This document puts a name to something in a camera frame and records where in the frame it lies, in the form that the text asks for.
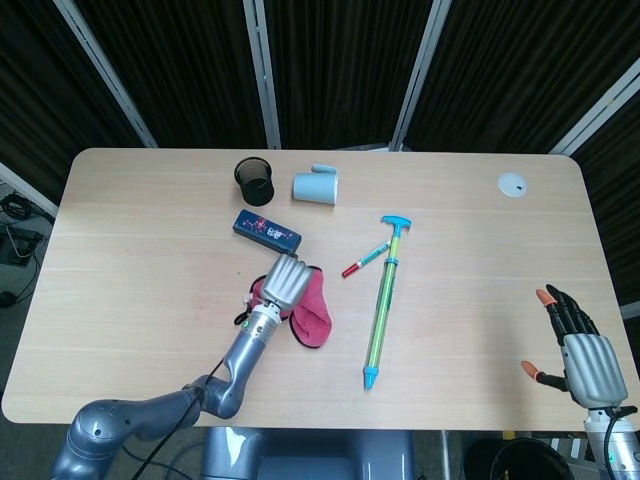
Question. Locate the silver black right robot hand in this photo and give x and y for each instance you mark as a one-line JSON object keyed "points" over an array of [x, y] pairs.
{"points": [[592, 365]]}

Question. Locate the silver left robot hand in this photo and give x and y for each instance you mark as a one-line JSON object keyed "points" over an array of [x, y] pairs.
{"points": [[287, 282]]}

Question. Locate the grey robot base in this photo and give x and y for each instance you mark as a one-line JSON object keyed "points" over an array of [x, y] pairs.
{"points": [[310, 455]]}

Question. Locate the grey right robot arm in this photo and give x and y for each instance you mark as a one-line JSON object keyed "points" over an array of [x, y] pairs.
{"points": [[622, 450]]}

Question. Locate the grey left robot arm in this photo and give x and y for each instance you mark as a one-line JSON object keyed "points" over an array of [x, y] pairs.
{"points": [[240, 360]]}

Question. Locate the dark blue printed box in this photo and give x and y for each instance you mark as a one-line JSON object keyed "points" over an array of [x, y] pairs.
{"points": [[265, 230]]}

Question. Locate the green marker red cap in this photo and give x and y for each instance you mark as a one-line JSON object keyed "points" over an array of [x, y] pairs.
{"points": [[367, 258]]}

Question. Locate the black mesh pen holder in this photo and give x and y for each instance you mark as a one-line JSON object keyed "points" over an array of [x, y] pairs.
{"points": [[255, 192]]}

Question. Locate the light blue plastic cup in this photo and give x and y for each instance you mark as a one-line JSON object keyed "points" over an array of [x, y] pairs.
{"points": [[315, 187]]}

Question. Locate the green blue toy water pump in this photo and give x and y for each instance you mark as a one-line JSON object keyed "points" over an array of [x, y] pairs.
{"points": [[384, 310]]}

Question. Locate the black trash bin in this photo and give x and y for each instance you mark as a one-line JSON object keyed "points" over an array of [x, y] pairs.
{"points": [[525, 460]]}

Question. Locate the black fabric partition panel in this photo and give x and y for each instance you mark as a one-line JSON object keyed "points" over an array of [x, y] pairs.
{"points": [[620, 200], [525, 65], [40, 75], [190, 65], [345, 65]]}

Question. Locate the grey partition frame post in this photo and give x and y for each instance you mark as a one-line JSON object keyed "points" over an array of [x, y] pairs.
{"points": [[422, 70], [262, 75], [25, 182], [600, 115], [105, 75]]}

